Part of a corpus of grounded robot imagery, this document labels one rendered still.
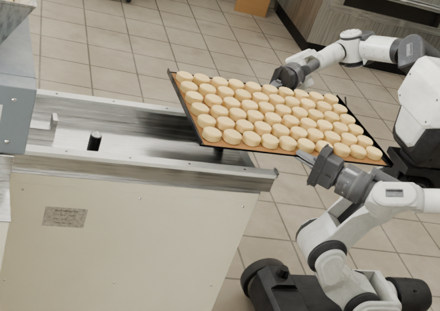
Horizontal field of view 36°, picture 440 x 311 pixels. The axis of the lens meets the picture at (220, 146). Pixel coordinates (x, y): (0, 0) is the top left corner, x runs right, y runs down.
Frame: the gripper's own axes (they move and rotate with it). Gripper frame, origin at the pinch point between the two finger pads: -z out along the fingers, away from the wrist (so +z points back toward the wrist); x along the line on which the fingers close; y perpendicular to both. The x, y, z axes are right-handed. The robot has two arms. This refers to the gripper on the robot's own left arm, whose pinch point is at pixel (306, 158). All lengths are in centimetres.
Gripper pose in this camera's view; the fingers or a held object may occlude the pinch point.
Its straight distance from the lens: 186.6
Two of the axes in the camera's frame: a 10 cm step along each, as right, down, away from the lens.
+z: 8.4, 4.7, -2.8
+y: -4.5, 3.1, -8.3
